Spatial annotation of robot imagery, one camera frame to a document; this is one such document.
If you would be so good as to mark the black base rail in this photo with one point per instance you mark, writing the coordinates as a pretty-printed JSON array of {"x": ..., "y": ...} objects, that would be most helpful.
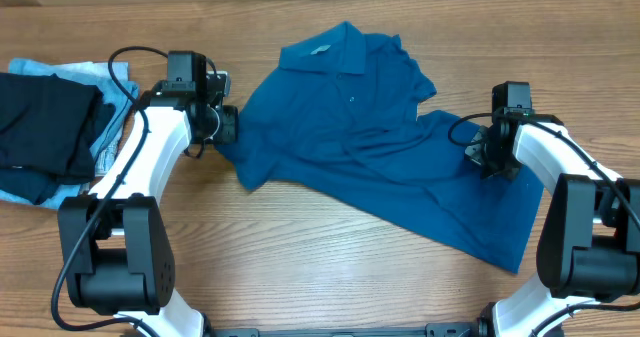
[{"x": 449, "y": 329}]

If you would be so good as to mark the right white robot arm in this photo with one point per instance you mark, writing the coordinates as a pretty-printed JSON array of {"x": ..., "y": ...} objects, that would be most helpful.
[{"x": 588, "y": 251}]

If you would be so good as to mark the light blue folded garment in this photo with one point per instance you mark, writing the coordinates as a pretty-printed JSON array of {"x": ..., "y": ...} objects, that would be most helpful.
[{"x": 24, "y": 66}]

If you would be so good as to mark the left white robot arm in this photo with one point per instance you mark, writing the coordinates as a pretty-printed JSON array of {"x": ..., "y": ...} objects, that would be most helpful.
[{"x": 119, "y": 267}]

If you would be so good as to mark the black folded garment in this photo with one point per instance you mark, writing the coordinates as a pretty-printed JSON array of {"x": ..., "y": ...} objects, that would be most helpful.
[{"x": 22, "y": 95}]

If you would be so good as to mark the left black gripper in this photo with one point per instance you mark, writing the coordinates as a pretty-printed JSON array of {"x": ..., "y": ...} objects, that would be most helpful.
[{"x": 229, "y": 133}]

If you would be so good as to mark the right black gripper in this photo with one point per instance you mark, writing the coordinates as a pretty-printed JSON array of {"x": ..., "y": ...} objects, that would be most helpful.
[{"x": 482, "y": 153}]

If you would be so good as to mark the blue polo shirt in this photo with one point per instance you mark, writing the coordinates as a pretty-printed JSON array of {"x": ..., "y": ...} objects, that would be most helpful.
[{"x": 339, "y": 114}]

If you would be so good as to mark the dark navy folded garment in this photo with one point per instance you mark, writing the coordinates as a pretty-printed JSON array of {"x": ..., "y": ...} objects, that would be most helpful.
[{"x": 25, "y": 187}]

